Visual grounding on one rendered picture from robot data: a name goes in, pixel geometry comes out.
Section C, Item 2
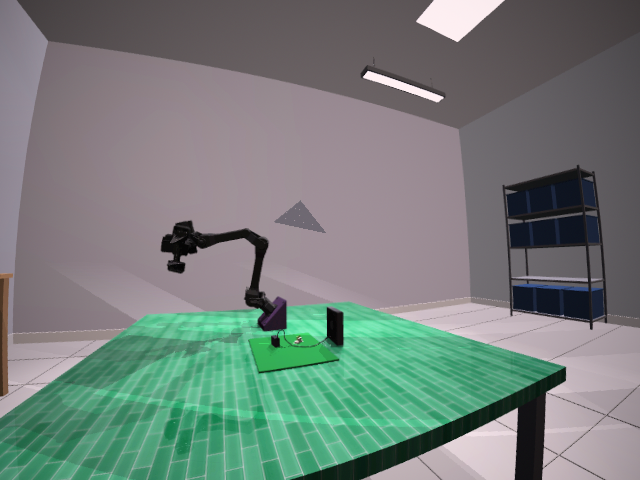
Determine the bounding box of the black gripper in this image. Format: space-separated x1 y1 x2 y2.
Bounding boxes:
167 225 193 274

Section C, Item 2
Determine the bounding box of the black cable with plug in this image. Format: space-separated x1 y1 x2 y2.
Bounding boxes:
271 329 330 347

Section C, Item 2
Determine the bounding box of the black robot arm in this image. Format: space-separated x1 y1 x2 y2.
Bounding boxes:
160 221 278 317

